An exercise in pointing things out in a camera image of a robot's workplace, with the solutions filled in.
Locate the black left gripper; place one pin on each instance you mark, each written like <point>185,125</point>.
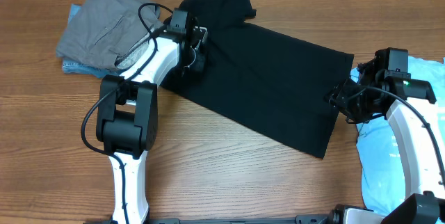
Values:
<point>199,63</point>

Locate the black t-shirt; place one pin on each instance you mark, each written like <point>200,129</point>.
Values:
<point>269,82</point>

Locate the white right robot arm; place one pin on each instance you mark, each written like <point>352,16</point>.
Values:
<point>385,89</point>

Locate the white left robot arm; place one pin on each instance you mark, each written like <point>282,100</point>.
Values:
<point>127,109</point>

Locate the grey folded shorts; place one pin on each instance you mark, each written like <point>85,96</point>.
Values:
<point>109,34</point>

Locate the blue denim folded garment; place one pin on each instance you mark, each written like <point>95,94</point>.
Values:
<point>72,67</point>

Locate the light blue t-shirt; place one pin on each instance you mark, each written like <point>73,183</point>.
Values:
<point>383,182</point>

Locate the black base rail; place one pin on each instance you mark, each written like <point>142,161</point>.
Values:
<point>299,219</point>

